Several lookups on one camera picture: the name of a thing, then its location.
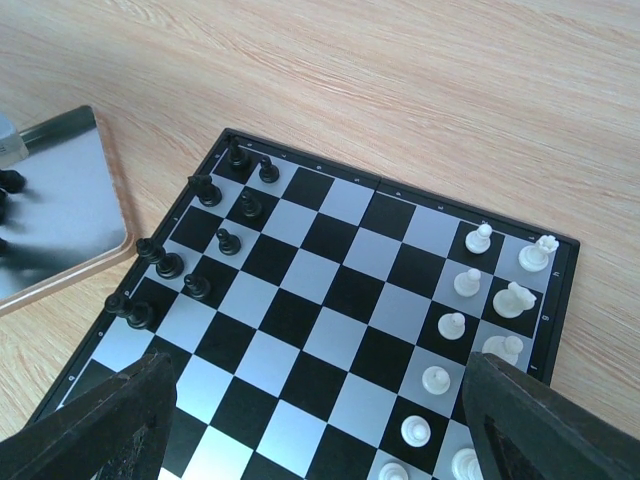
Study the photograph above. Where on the black and silver chessboard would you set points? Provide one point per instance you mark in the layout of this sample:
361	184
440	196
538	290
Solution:
308	353

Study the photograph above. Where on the black queen piece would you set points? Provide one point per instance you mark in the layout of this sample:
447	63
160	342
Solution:
167	265

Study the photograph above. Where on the black rook piece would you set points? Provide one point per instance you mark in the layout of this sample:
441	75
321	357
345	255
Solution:
238	158

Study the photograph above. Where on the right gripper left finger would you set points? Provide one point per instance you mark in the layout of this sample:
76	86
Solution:
117	430

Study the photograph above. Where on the white king piece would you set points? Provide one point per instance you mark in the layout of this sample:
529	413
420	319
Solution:
465	465

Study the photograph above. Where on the black knight piece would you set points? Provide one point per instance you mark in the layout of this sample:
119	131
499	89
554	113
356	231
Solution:
207	193

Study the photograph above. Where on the metal tray with wooden rim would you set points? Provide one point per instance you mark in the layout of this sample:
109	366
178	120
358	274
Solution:
74	217

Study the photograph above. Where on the black pawn piece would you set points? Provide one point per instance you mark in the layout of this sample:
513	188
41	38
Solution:
229	244
268	171
198	286
251	207

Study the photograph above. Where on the white knight piece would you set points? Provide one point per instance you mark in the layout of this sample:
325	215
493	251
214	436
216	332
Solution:
513	301

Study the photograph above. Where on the white pawn piece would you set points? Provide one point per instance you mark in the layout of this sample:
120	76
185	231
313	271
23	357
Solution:
451	326
467	284
478	241
415	431
392	471
436	380

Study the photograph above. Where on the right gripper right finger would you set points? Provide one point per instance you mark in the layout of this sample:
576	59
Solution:
522	429

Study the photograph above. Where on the black chess piece in tray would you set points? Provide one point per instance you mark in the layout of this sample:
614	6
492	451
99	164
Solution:
12	181

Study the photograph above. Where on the white rook piece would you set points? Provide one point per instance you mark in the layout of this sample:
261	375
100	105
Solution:
535	258

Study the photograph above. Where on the white bishop piece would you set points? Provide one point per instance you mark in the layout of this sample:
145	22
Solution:
508	348

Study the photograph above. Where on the black king piece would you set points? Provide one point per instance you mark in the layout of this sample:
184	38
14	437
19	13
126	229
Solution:
138	314

